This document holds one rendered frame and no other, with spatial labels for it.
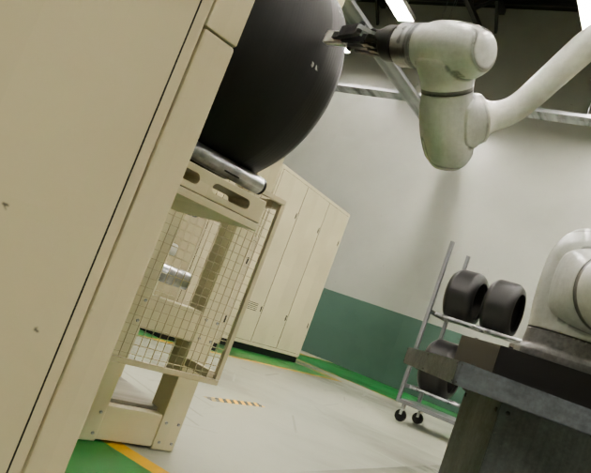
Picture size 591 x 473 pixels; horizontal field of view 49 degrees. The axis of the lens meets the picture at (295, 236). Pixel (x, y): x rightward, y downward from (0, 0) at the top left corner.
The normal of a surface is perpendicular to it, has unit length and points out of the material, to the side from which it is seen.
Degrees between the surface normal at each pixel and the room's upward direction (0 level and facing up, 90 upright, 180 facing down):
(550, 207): 90
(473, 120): 105
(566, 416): 90
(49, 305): 90
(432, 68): 135
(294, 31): 85
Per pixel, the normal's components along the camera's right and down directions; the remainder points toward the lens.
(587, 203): -0.47, -0.28
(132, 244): 0.67, 0.16
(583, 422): 0.00, -0.12
